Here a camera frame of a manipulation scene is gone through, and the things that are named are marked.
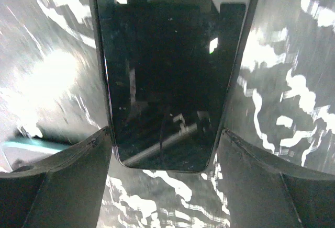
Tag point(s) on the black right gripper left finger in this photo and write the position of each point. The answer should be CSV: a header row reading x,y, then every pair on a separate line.
x,y
62,190

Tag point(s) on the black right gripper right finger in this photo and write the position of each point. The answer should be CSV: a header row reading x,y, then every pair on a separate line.
x,y
264,190

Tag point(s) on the black smartphone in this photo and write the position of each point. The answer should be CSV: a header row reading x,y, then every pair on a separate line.
x,y
167,67

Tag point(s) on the black device at right edge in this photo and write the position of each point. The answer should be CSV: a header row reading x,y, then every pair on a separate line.
x,y
19,151

